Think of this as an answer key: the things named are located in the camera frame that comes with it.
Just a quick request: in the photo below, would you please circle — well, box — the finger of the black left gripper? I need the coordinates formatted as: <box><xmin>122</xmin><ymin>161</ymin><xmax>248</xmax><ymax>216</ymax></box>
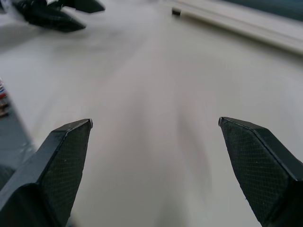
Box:
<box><xmin>16</xmin><ymin>6</ymin><xmax>87</xmax><ymax>33</ymax></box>
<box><xmin>63</xmin><ymin>0</ymin><xmax>106</xmax><ymax>14</ymax></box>

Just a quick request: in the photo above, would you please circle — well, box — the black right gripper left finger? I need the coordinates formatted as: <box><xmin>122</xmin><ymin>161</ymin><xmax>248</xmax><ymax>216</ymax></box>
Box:
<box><xmin>0</xmin><ymin>118</ymin><xmax>93</xmax><ymax>227</ymax></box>

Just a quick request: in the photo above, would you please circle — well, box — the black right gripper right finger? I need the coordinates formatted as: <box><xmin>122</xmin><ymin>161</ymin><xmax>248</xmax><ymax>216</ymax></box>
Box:
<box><xmin>218</xmin><ymin>116</ymin><xmax>303</xmax><ymax>227</ymax></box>

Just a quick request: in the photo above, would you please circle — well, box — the white rail with black end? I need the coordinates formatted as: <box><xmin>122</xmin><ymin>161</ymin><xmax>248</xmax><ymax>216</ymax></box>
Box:
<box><xmin>165</xmin><ymin>0</ymin><xmax>303</xmax><ymax>57</ymax></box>

